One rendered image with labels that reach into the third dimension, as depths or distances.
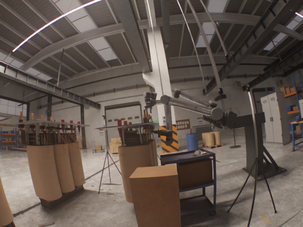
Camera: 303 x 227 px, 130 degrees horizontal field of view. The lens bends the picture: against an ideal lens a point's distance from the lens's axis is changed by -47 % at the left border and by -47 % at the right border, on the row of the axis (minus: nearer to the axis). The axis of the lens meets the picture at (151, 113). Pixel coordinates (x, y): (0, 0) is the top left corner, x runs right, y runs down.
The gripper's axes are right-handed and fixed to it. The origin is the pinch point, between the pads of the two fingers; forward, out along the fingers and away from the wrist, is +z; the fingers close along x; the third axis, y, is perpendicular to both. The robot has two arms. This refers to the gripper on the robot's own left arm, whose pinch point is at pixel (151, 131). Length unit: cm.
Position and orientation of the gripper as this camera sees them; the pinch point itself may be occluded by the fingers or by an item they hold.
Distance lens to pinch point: 240.7
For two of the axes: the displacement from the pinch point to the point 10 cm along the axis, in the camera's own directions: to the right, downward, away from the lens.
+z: -8.9, -0.5, 4.4
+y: 0.8, -10.0, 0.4
